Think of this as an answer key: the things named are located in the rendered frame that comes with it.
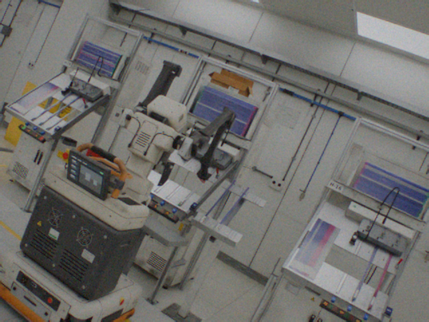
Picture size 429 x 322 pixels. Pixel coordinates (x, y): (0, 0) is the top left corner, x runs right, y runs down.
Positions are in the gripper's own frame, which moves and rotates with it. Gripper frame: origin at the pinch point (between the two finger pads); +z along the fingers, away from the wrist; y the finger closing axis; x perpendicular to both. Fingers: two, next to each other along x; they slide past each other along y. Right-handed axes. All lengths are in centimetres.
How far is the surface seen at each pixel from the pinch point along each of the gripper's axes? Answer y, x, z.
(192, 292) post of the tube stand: -37, 66, 36
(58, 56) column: 317, -116, 61
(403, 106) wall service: -107, -208, 2
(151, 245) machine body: 19, 45, 51
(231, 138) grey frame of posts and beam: 2.5, -43.7, -11.9
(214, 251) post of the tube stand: -37, 41, 12
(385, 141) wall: -106, -196, 44
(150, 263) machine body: 13, 55, 60
